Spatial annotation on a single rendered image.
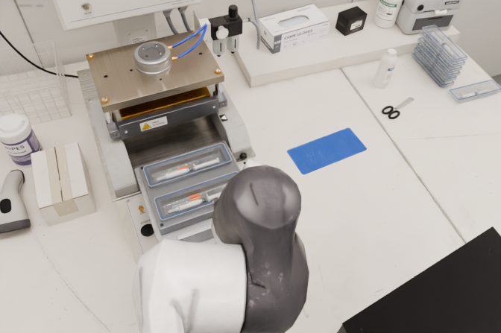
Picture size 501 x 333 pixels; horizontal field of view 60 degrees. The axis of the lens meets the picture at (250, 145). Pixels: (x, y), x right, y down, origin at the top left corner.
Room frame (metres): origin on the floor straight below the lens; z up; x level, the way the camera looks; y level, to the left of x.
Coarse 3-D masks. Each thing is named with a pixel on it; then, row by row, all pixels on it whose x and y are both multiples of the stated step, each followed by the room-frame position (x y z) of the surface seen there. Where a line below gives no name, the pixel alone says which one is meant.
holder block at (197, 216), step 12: (216, 144) 0.62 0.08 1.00; (216, 168) 0.55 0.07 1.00; (228, 168) 0.55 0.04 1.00; (144, 180) 0.51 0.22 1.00; (180, 180) 0.51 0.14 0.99; (192, 180) 0.52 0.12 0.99; (204, 180) 0.52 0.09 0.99; (156, 192) 0.48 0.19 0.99; (168, 192) 0.48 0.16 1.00; (156, 216) 0.42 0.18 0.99; (180, 216) 0.43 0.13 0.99; (192, 216) 0.43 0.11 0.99; (204, 216) 0.44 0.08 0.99; (168, 228) 0.40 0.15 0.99; (180, 228) 0.41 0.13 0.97
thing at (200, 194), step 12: (216, 180) 0.51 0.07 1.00; (228, 180) 0.51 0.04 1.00; (180, 192) 0.48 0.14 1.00; (192, 192) 0.48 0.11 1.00; (204, 192) 0.48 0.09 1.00; (216, 192) 0.48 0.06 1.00; (156, 204) 0.45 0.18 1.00; (168, 204) 0.45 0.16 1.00; (180, 204) 0.45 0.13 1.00; (192, 204) 0.45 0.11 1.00; (204, 204) 0.45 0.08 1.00; (168, 216) 0.42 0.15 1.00
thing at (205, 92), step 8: (200, 88) 0.73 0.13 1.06; (168, 96) 0.70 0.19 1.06; (176, 96) 0.70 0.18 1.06; (184, 96) 0.70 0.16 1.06; (192, 96) 0.70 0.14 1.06; (200, 96) 0.70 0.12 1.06; (208, 96) 0.71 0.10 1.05; (144, 104) 0.67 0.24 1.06; (152, 104) 0.67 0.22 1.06; (160, 104) 0.67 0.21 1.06; (168, 104) 0.67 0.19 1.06; (176, 104) 0.68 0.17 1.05; (120, 112) 0.64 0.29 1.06; (128, 112) 0.64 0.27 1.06; (136, 112) 0.64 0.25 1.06; (144, 112) 0.65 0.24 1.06
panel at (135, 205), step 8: (240, 168) 0.62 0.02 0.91; (128, 200) 0.50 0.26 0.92; (136, 200) 0.51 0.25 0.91; (128, 208) 0.49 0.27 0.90; (136, 208) 0.50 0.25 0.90; (144, 208) 0.50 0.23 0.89; (136, 216) 0.49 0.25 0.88; (144, 216) 0.49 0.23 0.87; (136, 224) 0.48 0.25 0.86; (144, 224) 0.48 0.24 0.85; (136, 232) 0.47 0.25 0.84; (144, 240) 0.46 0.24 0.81; (152, 240) 0.47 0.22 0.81; (144, 248) 0.45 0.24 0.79
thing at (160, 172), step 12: (180, 156) 0.57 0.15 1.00; (192, 156) 0.57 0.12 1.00; (204, 156) 0.57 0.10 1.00; (216, 156) 0.58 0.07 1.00; (228, 156) 0.58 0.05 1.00; (144, 168) 0.53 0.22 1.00; (156, 168) 0.53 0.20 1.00; (168, 168) 0.54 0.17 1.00; (180, 168) 0.54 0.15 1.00; (192, 168) 0.54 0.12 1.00; (204, 168) 0.54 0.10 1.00; (156, 180) 0.50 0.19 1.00
